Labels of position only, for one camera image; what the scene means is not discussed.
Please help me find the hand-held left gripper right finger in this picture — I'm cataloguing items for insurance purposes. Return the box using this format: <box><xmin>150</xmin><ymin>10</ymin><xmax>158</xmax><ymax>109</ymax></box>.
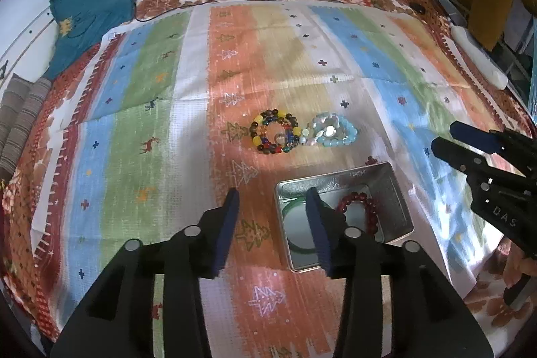
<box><xmin>305</xmin><ymin>186</ymin><xmax>495</xmax><ymax>358</ymax></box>

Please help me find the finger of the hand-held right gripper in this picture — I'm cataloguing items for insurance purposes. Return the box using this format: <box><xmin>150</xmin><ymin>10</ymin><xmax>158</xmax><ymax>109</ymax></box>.
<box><xmin>431</xmin><ymin>138</ymin><xmax>496</xmax><ymax>178</ymax></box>
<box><xmin>450</xmin><ymin>121</ymin><xmax>537</xmax><ymax>170</ymax></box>

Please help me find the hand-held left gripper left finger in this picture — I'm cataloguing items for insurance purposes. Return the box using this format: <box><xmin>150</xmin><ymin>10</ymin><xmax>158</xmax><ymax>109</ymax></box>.
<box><xmin>50</xmin><ymin>187</ymin><xmax>241</xmax><ymax>358</ymax></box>

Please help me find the silver metal tin box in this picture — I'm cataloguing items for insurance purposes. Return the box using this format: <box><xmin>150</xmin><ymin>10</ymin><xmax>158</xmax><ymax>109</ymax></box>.
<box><xmin>275</xmin><ymin>162</ymin><xmax>415</xmax><ymax>273</ymax></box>

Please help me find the white shell bead bracelet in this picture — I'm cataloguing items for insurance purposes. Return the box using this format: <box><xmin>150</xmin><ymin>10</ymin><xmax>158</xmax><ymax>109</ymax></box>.
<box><xmin>299</xmin><ymin>114</ymin><xmax>342</xmax><ymax>147</ymax></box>

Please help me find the multicolour bead bracelet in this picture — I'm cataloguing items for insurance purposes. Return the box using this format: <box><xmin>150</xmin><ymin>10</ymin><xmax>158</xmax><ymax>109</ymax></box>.
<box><xmin>249</xmin><ymin>108</ymin><xmax>303</xmax><ymax>155</ymax></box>

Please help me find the light blue bead bracelet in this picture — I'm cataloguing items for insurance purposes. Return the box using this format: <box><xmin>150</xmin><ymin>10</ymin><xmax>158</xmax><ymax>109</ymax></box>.
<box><xmin>314</xmin><ymin>112</ymin><xmax>360</xmax><ymax>147</ymax></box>

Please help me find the person's right hand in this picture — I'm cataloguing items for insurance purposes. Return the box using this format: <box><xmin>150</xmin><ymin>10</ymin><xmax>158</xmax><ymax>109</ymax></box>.
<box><xmin>502</xmin><ymin>253</ymin><xmax>537</xmax><ymax>289</ymax></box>

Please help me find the green jade bangle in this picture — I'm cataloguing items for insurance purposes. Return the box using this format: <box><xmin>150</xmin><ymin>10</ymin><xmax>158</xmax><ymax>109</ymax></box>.
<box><xmin>280</xmin><ymin>196</ymin><xmax>332</xmax><ymax>252</ymax></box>

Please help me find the white oblong object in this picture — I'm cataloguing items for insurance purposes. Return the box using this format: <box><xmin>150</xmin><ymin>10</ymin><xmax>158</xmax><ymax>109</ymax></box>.
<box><xmin>451</xmin><ymin>26</ymin><xmax>509</xmax><ymax>90</ymax></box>

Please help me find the multicolour striped mat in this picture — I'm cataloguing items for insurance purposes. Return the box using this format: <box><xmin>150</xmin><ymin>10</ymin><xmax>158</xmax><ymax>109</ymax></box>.
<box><xmin>31</xmin><ymin>1</ymin><xmax>504</xmax><ymax>358</ymax></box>

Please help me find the grey striped cushion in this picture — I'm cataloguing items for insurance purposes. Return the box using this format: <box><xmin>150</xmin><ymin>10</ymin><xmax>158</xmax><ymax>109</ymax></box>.
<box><xmin>0</xmin><ymin>73</ymin><xmax>53</xmax><ymax>183</ymax></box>

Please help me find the teal garment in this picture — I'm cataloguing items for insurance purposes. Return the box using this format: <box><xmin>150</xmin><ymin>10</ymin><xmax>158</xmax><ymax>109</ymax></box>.
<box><xmin>42</xmin><ymin>0</ymin><xmax>136</xmax><ymax>80</ymax></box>

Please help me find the dark red bead bracelet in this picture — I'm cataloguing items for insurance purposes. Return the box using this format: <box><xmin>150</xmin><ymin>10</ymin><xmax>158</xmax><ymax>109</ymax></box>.
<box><xmin>336</xmin><ymin>192</ymin><xmax>384</xmax><ymax>241</ymax></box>

